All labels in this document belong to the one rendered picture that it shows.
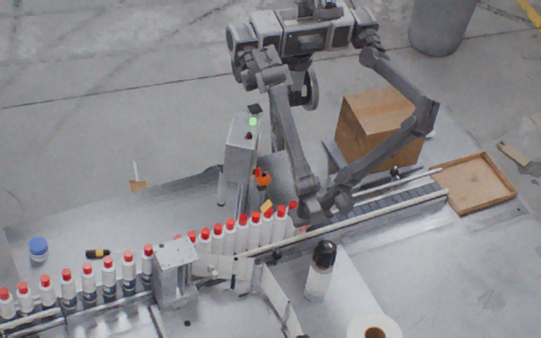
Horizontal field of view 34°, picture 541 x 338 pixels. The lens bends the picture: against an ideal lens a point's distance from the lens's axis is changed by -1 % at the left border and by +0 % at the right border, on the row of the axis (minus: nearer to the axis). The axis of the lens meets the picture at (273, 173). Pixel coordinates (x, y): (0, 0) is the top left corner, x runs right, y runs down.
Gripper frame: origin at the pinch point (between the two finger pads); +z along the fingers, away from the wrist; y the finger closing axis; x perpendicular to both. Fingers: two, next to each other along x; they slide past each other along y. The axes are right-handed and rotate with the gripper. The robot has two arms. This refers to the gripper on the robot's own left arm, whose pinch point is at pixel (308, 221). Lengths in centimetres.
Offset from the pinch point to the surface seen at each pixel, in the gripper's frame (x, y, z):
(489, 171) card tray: 81, -2, -48
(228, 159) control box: -57, -4, -15
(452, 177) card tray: 67, -5, -37
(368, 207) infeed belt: 27.2, -1.1, -13.5
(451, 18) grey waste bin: 185, -148, -65
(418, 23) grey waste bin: 185, -163, -48
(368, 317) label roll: -9, 52, -4
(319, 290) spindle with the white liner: -11.1, 31.7, 5.7
